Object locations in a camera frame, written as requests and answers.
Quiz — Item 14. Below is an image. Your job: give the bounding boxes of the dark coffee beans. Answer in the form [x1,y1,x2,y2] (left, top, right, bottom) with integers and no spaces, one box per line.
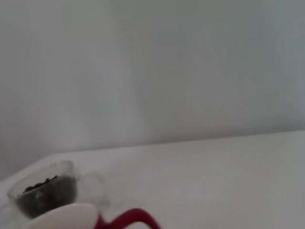
[14,175,77,218]

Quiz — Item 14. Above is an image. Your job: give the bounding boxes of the red mug white inside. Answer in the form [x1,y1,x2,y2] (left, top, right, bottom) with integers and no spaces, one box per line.
[20,202,163,229]

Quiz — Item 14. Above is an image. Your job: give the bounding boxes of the glass cup with handle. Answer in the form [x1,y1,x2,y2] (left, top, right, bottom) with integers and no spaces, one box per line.
[6,160,106,219]

